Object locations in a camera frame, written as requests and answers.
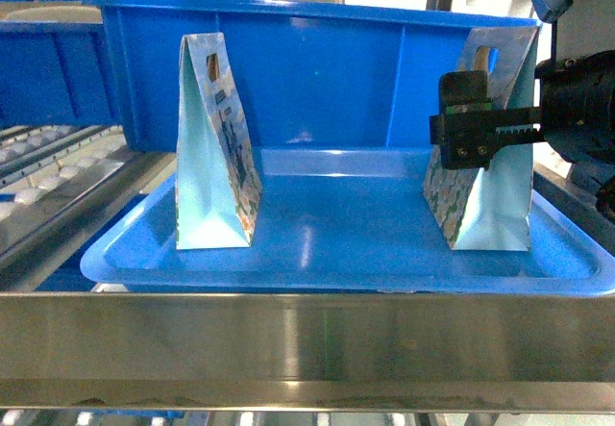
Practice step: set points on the stainless steel shelf rail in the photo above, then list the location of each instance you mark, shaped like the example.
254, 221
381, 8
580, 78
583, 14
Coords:
323, 352

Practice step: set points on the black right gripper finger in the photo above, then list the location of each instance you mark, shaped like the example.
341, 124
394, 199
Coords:
469, 129

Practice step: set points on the blue crate at left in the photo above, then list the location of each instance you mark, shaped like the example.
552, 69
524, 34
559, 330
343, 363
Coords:
56, 73

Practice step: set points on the blue plastic tray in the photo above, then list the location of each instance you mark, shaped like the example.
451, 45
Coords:
337, 221

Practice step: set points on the large blue plastic crate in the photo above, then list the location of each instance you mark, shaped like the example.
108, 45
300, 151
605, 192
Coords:
309, 74

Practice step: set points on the white roller conveyor track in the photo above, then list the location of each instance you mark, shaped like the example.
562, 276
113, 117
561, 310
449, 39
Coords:
35, 161

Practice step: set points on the flower gift bag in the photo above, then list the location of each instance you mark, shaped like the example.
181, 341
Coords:
488, 208
218, 188

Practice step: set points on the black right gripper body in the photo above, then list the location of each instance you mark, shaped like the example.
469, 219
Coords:
577, 117

